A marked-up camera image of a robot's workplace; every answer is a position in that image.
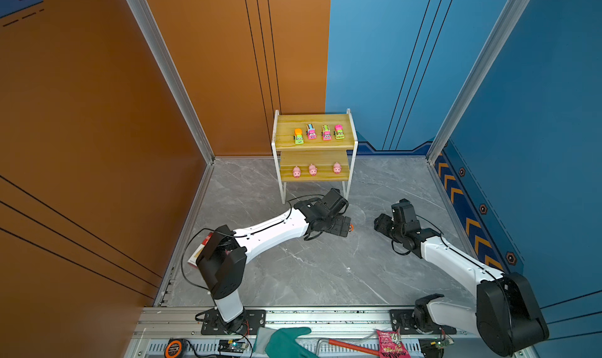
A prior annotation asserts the green rubber glove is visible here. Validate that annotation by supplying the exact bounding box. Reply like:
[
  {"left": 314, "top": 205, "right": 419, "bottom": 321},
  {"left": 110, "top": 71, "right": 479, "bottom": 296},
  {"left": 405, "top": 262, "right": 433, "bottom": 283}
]
[{"left": 253, "top": 327, "right": 318, "bottom": 358}]

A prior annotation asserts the red white cardboard box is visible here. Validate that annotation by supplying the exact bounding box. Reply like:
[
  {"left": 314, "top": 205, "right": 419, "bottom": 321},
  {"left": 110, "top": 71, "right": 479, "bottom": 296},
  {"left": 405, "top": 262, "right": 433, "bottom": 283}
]
[{"left": 187, "top": 233, "right": 213, "bottom": 268}]

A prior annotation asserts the small board right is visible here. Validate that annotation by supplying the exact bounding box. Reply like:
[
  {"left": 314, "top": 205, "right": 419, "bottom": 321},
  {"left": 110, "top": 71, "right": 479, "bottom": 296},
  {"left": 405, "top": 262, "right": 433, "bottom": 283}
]
[{"left": 431, "top": 336, "right": 455, "bottom": 350}]

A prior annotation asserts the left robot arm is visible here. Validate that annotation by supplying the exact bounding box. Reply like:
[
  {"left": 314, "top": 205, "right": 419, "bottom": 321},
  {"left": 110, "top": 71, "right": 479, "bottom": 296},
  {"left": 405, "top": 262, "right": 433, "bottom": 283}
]
[{"left": 194, "top": 188, "right": 352, "bottom": 334}]

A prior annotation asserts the aluminium rail frame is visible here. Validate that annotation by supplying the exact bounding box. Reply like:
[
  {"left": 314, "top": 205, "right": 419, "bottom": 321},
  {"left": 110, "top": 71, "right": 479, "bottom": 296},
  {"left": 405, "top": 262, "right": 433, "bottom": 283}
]
[{"left": 124, "top": 306, "right": 495, "bottom": 357}]

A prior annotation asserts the pink snack bag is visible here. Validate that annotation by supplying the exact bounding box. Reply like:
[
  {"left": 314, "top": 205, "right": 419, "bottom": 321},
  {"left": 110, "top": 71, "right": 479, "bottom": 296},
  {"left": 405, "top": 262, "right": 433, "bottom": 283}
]
[{"left": 376, "top": 331, "right": 410, "bottom": 358}]

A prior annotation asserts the pink grey toy truck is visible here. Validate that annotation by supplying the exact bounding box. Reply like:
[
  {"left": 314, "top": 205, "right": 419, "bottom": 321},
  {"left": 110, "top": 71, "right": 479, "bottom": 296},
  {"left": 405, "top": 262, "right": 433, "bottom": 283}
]
[{"left": 307, "top": 124, "right": 317, "bottom": 140}]

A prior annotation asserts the red handled tool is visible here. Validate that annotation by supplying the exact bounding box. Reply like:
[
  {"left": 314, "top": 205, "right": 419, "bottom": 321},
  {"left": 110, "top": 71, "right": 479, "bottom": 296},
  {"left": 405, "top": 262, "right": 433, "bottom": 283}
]
[{"left": 315, "top": 339, "right": 379, "bottom": 356}]

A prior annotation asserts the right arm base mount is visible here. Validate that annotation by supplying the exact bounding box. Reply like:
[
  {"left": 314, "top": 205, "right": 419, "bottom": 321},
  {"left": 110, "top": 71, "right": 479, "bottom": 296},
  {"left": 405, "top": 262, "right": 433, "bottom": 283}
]
[{"left": 389, "top": 309, "right": 457, "bottom": 334}]

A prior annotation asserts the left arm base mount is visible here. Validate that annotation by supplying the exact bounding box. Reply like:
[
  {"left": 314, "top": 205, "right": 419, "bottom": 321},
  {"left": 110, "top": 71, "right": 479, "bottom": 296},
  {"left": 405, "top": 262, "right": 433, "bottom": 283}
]
[{"left": 194, "top": 309, "right": 267, "bottom": 336}]

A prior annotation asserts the green truck pink tank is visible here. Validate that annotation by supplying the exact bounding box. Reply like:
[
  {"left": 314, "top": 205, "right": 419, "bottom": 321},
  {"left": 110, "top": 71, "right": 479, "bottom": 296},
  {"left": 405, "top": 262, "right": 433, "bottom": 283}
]
[{"left": 335, "top": 124, "right": 345, "bottom": 140}]

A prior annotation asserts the pink green toy car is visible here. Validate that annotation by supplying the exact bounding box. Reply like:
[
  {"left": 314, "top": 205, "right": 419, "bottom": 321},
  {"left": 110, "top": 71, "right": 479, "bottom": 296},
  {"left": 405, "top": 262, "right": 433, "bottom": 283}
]
[{"left": 321, "top": 124, "right": 332, "bottom": 141}]

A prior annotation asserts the green circuit board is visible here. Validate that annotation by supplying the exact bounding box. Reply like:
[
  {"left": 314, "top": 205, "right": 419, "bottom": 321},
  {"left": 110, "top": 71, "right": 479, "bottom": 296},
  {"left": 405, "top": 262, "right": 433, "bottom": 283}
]
[{"left": 218, "top": 339, "right": 249, "bottom": 354}]

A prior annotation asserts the orange tape measure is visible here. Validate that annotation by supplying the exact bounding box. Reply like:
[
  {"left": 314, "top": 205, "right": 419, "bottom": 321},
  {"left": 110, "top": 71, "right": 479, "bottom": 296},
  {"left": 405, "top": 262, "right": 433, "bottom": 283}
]
[{"left": 164, "top": 339, "right": 187, "bottom": 358}]

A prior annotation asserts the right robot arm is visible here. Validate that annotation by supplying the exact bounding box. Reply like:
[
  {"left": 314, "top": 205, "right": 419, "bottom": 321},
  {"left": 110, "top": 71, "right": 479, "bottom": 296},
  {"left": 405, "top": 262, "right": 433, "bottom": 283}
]
[{"left": 374, "top": 199, "right": 550, "bottom": 356}]

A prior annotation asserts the yellow wooden two-tier shelf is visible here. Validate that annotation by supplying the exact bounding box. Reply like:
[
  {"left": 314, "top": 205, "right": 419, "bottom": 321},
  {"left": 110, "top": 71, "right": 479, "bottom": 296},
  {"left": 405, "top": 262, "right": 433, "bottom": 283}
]
[{"left": 271, "top": 110, "right": 359, "bottom": 201}]

